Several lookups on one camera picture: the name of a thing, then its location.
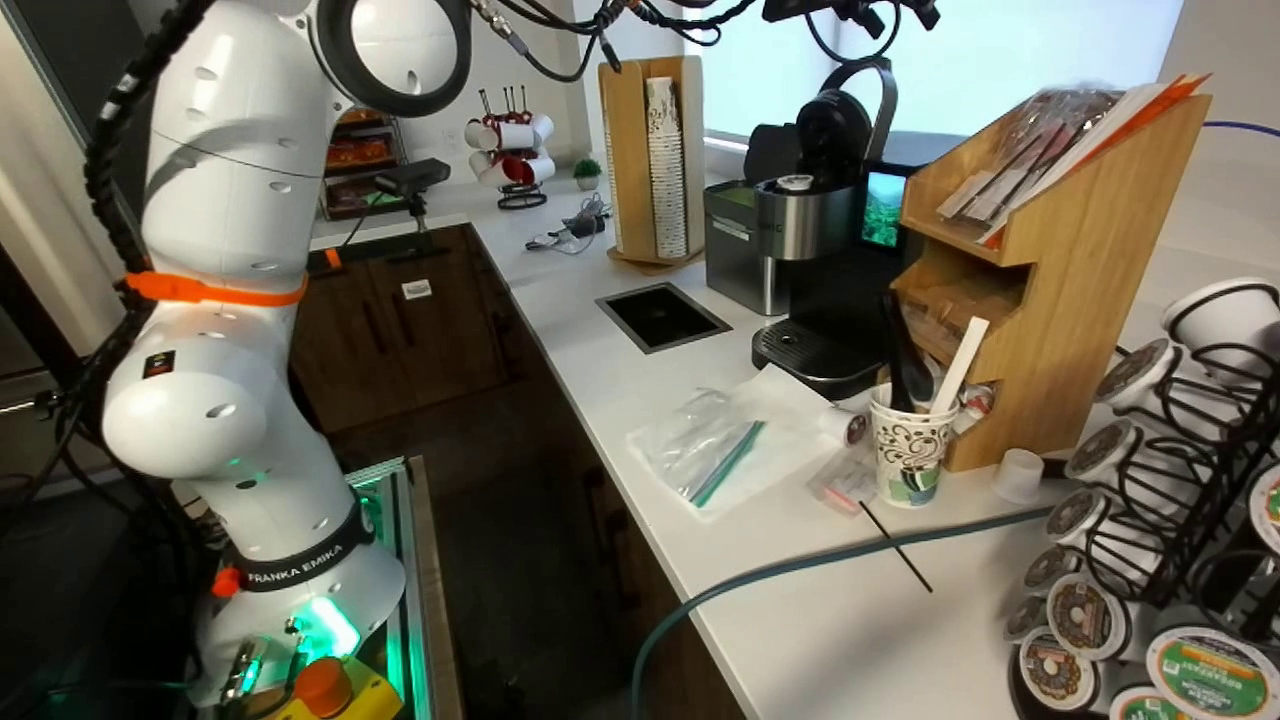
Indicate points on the coffee pod carousel rack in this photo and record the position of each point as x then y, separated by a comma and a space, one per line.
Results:
1158, 585

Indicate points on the black silver coffee maker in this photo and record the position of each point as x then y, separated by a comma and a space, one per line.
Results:
811, 257

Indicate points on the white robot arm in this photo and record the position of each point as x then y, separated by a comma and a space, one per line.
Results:
242, 100

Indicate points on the patterned paper cup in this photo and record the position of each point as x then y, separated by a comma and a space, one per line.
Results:
908, 453

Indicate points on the black stir stick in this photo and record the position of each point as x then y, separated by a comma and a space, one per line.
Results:
901, 554

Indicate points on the clear plastic bag with stirrers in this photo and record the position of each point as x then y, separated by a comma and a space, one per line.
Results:
724, 447

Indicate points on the stack of paper cups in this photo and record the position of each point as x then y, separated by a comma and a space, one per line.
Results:
667, 171

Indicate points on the small creamer cup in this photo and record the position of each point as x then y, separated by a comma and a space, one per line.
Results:
1016, 474

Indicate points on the mug tree with mugs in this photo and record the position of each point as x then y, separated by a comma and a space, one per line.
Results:
511, 148

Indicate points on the coffee maker lid with handle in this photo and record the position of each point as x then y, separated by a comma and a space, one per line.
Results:
832, 137

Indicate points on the countertop trash chute frame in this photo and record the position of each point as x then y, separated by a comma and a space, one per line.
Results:
661, 319

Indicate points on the wooden condiment organizer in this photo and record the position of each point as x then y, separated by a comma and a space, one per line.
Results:
1052, 275

